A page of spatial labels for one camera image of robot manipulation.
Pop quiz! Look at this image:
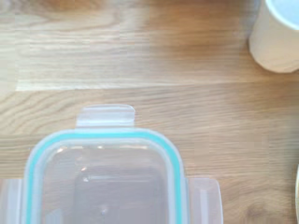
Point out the clear lid with teal seal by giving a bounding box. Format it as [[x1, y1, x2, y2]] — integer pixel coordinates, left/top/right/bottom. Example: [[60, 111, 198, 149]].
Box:
[[0, 104, 222, 224]]

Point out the square glass food container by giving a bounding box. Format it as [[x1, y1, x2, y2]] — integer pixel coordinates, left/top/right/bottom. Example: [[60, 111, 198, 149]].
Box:
[[30, 140, 185, 224]]

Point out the white mug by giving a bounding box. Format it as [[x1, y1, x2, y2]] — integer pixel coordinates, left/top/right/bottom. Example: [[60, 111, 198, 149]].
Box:
[[248, 0, 299, 74]]

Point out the white round plate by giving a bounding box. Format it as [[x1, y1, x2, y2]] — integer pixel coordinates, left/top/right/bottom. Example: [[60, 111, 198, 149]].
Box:
[[294, 162, 299, 211]]

